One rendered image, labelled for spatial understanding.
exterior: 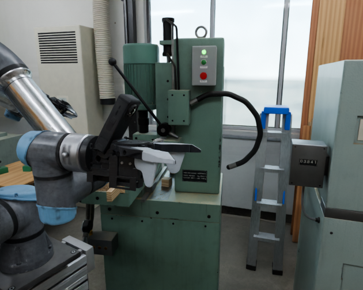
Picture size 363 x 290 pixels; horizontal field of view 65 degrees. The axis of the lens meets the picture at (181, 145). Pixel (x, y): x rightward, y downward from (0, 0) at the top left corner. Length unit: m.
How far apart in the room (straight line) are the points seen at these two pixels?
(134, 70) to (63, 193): 0.88
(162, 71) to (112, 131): 0.88
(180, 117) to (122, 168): 0.77
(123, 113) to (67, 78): 2.50
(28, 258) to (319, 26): 2.32
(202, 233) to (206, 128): 0.49
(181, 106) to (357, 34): 1.69
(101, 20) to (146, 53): 1.60
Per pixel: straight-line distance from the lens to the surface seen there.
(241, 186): 2.84
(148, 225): 1.42
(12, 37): 3.87
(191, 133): 1.34
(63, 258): 1.01
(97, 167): 0.56
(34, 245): 0.98
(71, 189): 0.64
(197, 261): 1.48
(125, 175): 0.51
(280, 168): 2.05
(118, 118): 0.51
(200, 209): 1.33
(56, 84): 3.08
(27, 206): 0.93
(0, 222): 0.88
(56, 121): 0.77
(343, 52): 2.57
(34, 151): 0.62
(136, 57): 1.39
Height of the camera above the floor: 1.36
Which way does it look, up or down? 14 degrees down
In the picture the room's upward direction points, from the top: straight up
